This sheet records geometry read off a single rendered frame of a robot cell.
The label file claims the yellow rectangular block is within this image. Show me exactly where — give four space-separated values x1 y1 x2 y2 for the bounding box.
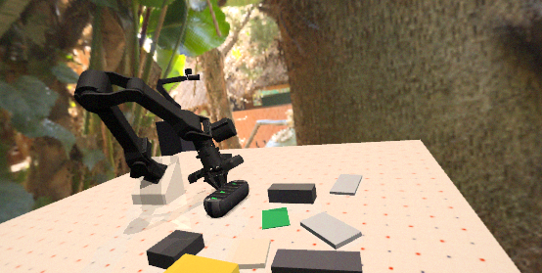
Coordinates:
163 253 240 273

